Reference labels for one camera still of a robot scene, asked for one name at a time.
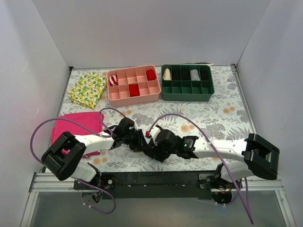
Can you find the magenta folded cloth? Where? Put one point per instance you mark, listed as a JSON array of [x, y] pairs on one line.
[[89, 120]]

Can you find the lemon print folded cloth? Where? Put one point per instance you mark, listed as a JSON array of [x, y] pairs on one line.
[[88, 90]]

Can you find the black rolled cloth left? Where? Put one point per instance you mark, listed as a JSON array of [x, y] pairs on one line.
[[176, 75]]

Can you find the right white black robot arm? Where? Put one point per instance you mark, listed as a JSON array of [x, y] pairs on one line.
[[253, 156]]

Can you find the cream rolled cloth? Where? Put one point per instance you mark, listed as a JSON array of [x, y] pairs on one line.
[[166, 74]]

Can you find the red white striped rolled sock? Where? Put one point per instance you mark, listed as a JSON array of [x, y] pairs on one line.
[[113, 80]]

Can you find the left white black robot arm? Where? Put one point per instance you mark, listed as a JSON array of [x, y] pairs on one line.
[[64, 156]]

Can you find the aluminium frame rail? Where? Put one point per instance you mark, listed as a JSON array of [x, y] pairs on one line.
[[46, 182]]

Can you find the grey rolled cloth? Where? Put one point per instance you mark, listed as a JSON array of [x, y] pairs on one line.
[[194, 75]]

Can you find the red rolled cloth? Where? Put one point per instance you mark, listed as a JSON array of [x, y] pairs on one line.
[[150, 74], [134, 90]]

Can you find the green divided organizer box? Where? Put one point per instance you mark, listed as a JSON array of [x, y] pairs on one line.
[[186, 89]]

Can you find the red rolled cloth back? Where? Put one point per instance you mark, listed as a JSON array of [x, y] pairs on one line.
[[150, 74]]

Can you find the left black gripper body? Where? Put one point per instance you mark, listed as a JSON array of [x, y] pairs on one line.
[[137, 144]]

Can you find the red rolled cloth front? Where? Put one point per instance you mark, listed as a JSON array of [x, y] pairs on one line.
[[134, 90]]

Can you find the pink divided organizer box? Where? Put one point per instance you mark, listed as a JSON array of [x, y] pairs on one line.
[[120, 96]]

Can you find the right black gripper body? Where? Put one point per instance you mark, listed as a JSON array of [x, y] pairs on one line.
[[154, 146]]

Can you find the black striped underwear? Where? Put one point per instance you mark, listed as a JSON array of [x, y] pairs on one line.
[[147, 148]]

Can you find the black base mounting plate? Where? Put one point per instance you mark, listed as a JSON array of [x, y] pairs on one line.
[[177, 184]]

